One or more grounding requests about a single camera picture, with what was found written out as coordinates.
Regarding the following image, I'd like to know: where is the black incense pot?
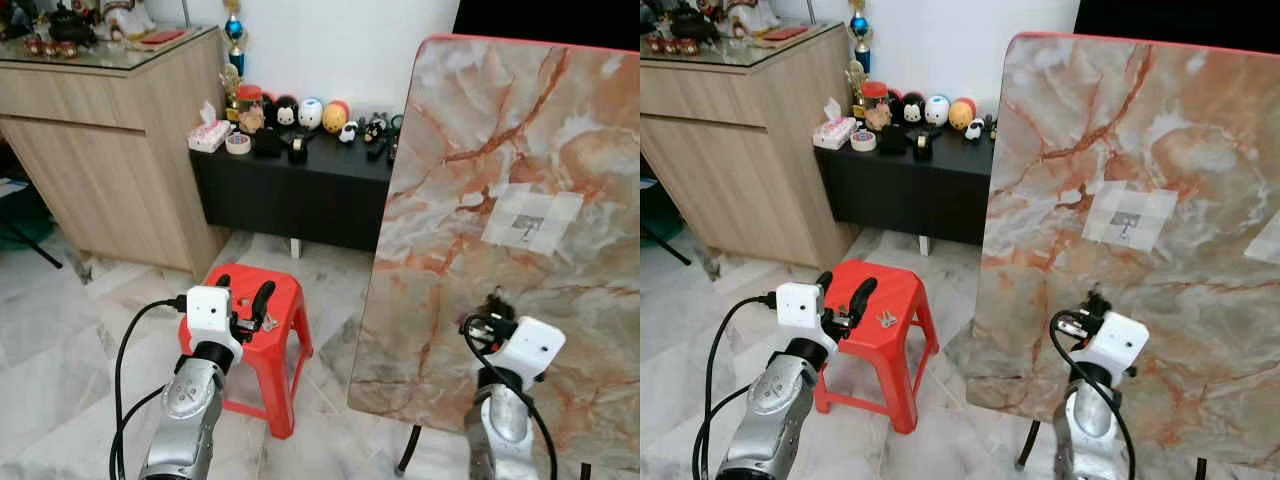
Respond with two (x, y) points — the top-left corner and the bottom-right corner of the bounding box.
(672, 0), (723, 43)
(45, 5), (101, 46)

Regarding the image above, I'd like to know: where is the clear jar with red lid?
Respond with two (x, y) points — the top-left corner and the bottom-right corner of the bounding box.
(862, 81), (893, 131)
(236, 84), (265, 134)

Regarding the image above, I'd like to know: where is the white robed figurine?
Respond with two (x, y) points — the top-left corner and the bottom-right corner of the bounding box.
(722, 0), (783, 38)
(95, 0), (156, 41)

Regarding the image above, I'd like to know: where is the green bag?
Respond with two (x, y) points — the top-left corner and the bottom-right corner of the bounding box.
(0, 180), (31, 246)
(640, 180), (666, 241)

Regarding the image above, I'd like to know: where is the marble pattern table board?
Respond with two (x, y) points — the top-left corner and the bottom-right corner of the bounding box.
(347, 33), (641, 473)
(972, 31), (1280, 469)

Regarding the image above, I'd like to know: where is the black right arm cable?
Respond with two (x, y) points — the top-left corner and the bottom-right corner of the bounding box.
(461, 316), (559, 480)
(1047, 309), (1138, 480)

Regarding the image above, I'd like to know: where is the black television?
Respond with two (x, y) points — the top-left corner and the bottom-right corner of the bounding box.
(452, 0), (641, 49)
(1073, 0), (1280, 46)

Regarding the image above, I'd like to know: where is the black low TV console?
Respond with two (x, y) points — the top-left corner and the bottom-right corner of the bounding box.
(813, 120), (996, 256)
(188, 125), (401, 259)

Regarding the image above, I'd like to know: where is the red plastic stool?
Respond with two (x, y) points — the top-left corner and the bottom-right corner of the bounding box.
(815, 260), (941, 434)
(178, 263), (314, 439)

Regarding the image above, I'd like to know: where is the black tripod leg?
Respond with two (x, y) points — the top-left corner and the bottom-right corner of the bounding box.
(640, 215), (693, 266)
(0, 215), (63, 269)

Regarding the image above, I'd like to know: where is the light wooden cabinet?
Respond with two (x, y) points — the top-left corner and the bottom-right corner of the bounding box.
(640, 22), (861, 271)
(0, 28), (231, 281)

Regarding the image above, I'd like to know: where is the clear adhesive wall hook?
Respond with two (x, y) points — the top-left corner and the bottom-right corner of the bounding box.
(481, 183), (585, 257)
(1082, 180), (1180, 251)
(1244, 208), (1280, 266)

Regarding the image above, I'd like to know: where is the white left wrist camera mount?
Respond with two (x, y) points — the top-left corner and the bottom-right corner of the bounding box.
(185, 286), (241, 353)
(776, 283), (827, 351)

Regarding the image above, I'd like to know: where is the tall trophy with blue ball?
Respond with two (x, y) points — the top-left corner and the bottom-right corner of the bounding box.
(846, 0), (873, 73)
(222, 0), (248, 76)

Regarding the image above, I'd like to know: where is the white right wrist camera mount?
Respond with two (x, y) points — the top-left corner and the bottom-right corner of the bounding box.
(497, 317), (567, 381)
(1085, 312), (1151, 376)

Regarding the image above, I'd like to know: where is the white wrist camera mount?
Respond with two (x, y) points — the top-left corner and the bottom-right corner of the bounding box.
(185, 286), (241, 353)
(776, 283), (827, 351)
(497, 317), (567, 381)
(1085, 312), (1151, 376)

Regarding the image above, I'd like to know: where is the small gold trophy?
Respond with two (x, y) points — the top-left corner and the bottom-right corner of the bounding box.
(845, 60), (869, 119)
(220, 62), (243, 123)

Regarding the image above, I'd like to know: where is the white pink tissue pack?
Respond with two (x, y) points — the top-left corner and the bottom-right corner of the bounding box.
(188, 101), (233, 153)
(812, 97), (859, 150)

